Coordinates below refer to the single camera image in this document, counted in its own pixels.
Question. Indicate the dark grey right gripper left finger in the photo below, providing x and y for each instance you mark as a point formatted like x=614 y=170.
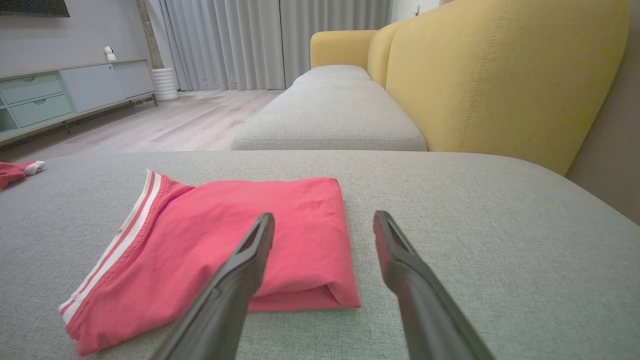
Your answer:
x=225 y=305

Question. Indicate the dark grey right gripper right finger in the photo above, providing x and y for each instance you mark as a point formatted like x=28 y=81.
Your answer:
x=430 y=310

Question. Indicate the red jersey white striped trim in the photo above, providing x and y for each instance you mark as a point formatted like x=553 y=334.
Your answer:
x=200 y=235

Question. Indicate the red shorts white waistband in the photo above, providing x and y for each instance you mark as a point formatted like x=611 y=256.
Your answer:
x=12 y=172

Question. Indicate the large grey sofa chaise cushion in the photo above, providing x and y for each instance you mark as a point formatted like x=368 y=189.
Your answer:
x=475 y=225

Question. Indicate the long grey sofa seat cushion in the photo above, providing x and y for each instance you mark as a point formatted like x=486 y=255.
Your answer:
x=330 y=115

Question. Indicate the white ribbed plant pot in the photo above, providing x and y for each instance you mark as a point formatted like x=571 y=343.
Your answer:
x=165 y=84

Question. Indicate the wide yellow sofa backrest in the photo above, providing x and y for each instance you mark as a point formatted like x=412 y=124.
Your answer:
x=500 y=75

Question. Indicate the grey and mint TV cabinet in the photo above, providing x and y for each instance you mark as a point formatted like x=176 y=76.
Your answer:
x=90 y=87

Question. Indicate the narrow yellow sofa backrest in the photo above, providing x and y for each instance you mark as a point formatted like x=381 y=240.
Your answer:
x=380 y=55

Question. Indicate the grey pleated curtain panel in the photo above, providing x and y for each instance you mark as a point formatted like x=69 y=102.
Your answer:
x=335 y=20
x=225 y=45

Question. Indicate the yellow sofa armrest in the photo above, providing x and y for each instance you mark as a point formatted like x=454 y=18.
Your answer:
x=340 y=50

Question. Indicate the indoor tree with green leaves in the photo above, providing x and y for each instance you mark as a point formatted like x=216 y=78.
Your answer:
x=149 y=35

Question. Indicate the black flat television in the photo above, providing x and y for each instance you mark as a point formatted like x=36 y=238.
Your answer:
x=30 y=7

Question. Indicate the small white security camera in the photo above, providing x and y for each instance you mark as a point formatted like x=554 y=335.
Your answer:
x=109 y=53

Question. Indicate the small white wall switch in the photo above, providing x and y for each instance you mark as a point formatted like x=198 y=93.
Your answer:
x=415 y=9

